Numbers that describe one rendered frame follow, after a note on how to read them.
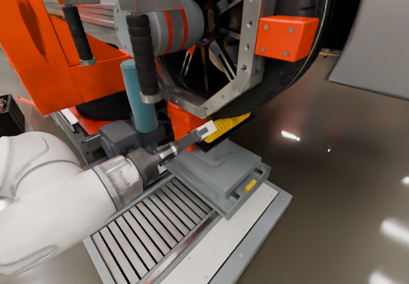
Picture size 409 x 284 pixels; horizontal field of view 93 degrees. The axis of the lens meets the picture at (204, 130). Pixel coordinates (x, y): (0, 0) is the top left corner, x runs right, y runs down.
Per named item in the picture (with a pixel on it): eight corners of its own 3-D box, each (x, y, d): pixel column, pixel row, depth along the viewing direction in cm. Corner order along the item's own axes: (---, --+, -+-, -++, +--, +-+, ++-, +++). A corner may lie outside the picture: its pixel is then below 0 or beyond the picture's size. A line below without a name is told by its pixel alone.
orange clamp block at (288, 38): (270, 48, 46) (309, 55, 41) (252, 55, 42) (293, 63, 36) (277, 14, 42) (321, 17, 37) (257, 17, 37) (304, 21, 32)
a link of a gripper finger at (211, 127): (192, 131, 48) (193, 130, 48) (210, 120, 52) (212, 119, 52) (197, 141, 48) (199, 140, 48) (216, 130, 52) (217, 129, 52)
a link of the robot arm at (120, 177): (121, 212, 31) (152, 190, 35) (92, 164, 31) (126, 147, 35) (114, 210, 39) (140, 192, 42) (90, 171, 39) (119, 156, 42)
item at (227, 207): (268, 177, 108) (271, 165, 102) (227, 222, 87) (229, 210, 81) (204, 139, 136) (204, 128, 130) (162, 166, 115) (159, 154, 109)
